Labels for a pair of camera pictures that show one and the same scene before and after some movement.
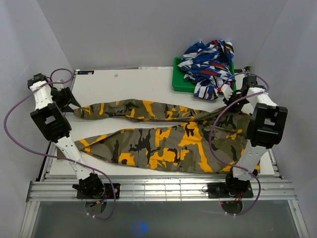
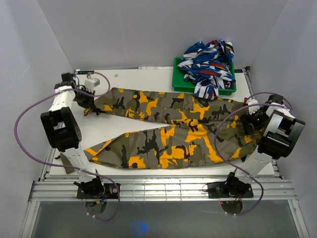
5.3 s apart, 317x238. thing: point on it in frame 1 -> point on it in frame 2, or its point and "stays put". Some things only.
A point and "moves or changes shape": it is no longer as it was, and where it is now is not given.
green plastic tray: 179,84 stays put
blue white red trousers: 208,67 stays put
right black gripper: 235,109 -> 247,118
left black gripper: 69,97 -> 89,104
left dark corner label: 85,72 stays put
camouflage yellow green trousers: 211,143 moves or changes shape
